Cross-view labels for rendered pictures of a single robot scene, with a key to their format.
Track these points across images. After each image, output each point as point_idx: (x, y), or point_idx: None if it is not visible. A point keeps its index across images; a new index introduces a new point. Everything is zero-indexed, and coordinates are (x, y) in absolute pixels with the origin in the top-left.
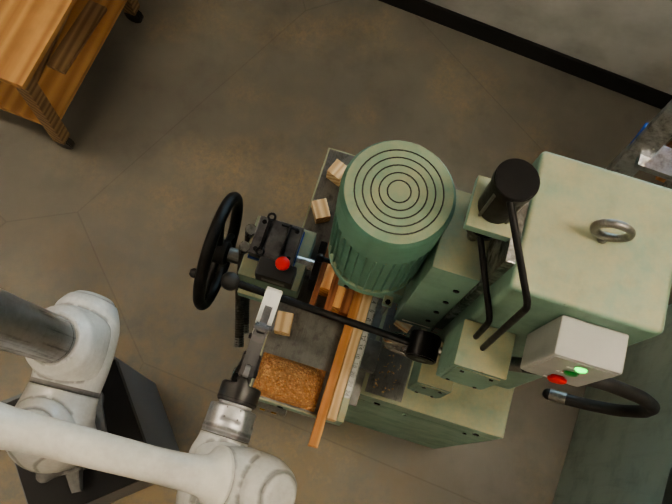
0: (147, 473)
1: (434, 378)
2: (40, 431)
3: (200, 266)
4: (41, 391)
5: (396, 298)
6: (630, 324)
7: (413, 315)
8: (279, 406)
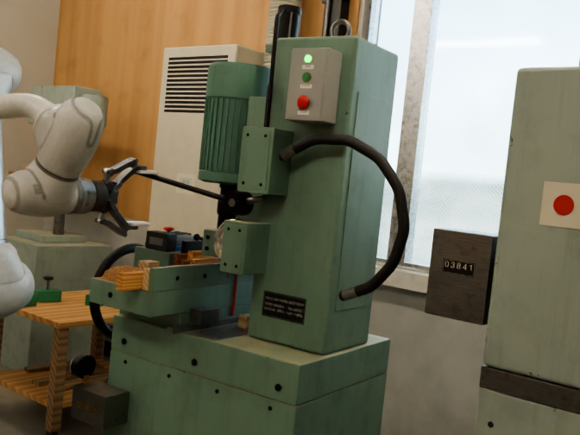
0: (22, 94)
1: (238, 221)
2: None
3: (112, 251)
4: None
5: None
6: (338, 36)
7: None
8: (110, 292)
